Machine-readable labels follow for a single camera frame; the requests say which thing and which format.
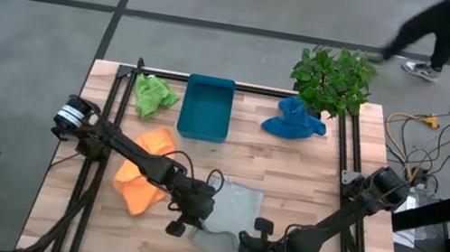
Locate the white paper sheet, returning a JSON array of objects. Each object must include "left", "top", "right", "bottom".
[{"left": 388, "top": 185, "right": 444, "bottom": 251}]

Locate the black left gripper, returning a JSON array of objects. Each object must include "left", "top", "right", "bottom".
[{"left": 163, "top": 174, "right": 220, "bottom": 244}]

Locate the blue microfiber towel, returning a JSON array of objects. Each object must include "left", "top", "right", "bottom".
[{"left": 258, "top": 90, "right": 333, "bottom": 146}]

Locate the black beam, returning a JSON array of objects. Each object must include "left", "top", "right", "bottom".
[{"left": 387, "top": 183, "right": 450, "bottom": 242}]

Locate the grey microfiber towel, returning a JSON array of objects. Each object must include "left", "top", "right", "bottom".
[{"left": 184, "top": 171, "right": 267, "bottom": 252}]

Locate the potted green plant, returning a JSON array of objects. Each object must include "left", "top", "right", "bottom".
[{"left": 283, "top": 38, "right": 382, "bottom": 128}]

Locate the green microfiber towel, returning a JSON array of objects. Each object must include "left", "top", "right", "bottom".
[{"left": 129, "top": 72, "right": 184, "bottom": 126}]

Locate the orange microfiber towel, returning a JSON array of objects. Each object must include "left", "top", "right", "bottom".
[{"left": 108, "top": 120, "right": 182, "bottom": 222}]

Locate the person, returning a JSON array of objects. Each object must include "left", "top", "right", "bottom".
[{"left": 364, "top": 0, "right": 450, "bottom": 87}]

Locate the yellow cable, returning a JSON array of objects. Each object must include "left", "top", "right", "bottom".
[{"left": 380, "top": 105, "right": 442, "bottom": 155}]

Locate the black aluminium frame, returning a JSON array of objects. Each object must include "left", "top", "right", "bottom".
[{"left": 14, "top": 41, "right": 434, "bottom": 252}]

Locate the teal plastic bin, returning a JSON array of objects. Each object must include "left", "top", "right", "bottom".
[{"left": 174, "top": 71, "right": 238, "bottom": 145}]

